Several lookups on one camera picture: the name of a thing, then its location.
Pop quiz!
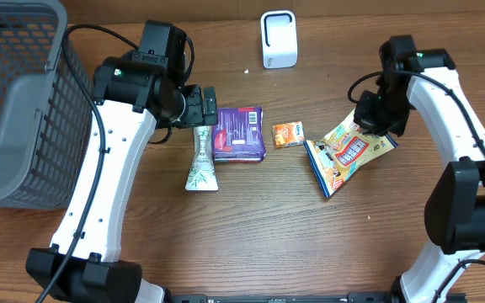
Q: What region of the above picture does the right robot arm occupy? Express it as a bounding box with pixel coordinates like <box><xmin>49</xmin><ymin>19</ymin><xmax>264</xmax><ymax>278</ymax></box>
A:
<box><xmin>354</xmin><ymin>35</ymin><xmax>485</xmax><ymax>302</ymax></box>

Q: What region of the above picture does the purple red pad package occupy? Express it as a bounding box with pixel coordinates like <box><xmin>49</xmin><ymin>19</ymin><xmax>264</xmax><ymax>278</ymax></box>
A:
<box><xmin>212</xmin><ymin>107</ymin><xmax>266</xmax><ymax>162</ymax></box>

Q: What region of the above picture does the dark grey plastic basket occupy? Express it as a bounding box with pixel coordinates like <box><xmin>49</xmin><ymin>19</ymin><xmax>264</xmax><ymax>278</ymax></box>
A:
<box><xmin>0</xmin><ymin>0</ymin><xmax>92</xmax><ymax>209</ymax></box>

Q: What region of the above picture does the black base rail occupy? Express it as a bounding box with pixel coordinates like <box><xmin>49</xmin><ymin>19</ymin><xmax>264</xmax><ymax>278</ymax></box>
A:
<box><xmin>164</xmin><ymin>291</ymin><xmax>404</xmax><ymax>303</ymax></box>

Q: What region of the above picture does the white tube item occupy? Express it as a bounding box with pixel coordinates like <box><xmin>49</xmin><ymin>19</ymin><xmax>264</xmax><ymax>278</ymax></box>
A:
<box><xmin>185</xmin><ymin>126</ymin><xmax>219</xmax><ymax>191</ymax></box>

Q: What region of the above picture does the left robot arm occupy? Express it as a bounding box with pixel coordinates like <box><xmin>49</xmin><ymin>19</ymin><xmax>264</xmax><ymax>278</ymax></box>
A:
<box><xmin>26</xmin><ymin>20</ymin><xmax>218</xmax><ymax>303</ymax></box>

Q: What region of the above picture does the white barcode scanner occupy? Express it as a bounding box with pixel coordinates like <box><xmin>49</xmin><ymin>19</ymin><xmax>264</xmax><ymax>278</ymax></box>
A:
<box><xmin>260</xmin><ymin>10</ymin><xmax>298</xmax><ymax>69</ymax></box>

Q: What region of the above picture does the yellow snack bag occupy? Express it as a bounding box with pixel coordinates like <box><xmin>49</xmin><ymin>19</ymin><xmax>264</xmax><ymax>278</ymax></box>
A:
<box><xmin>304</xmin><ymin>110</ymin><xmax>398</xmax><ymax>198</ymax></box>

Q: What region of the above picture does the small orange snack packet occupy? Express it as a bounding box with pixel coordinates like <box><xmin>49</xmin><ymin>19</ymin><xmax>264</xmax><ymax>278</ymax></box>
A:
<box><xmin>272</xmin><ymin>121</ymin><xmax>306</xmax><ymax>148</ymax></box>

